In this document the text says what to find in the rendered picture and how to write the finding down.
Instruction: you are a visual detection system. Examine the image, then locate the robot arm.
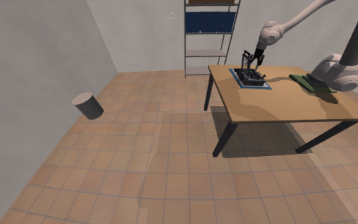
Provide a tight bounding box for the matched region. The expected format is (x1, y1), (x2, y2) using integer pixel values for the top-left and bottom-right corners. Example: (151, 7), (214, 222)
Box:
(256, 0), (358, 92)

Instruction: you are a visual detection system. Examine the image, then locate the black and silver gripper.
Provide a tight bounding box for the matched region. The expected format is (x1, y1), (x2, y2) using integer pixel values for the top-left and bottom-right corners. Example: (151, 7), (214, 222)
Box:
(250, 48), (264, 72)

